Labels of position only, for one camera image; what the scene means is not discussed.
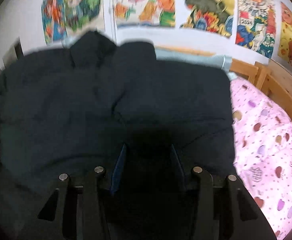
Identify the blond boy drawing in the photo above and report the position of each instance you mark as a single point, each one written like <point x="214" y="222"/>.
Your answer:
<point x="83" y="15"/>

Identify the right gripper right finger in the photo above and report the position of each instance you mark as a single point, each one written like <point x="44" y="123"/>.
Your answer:
<point x="179" y="164"/>

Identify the wooden bed frame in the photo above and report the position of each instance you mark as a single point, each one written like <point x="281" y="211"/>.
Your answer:
<point x="273" y="84"/>

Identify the black large jacket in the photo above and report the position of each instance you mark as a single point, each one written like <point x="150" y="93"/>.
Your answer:
<point x="71" y="110"/>

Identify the yellow bear drawing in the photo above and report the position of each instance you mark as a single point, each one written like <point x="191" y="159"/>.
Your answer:
<point x="285" y="45"/>

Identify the landscape cliff drawing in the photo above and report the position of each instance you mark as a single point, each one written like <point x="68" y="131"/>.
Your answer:
<point x="214" y="16"/>

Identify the anime girl swimming drawing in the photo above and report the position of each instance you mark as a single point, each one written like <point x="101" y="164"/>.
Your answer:
<point x="53" y="20"/>

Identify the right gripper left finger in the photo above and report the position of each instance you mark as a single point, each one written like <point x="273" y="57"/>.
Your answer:
<point x="117" y="171"/>

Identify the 2024 dragon drawing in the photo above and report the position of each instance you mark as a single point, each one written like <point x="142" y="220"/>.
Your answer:
<point x="256" y="27"/>

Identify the pink apple-print bedsheet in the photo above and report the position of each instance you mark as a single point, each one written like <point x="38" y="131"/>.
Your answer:
<point x="263" y="153"/>

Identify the fruit drink drawing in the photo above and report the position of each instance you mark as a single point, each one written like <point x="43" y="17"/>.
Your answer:
<point x="153" y="13"/>

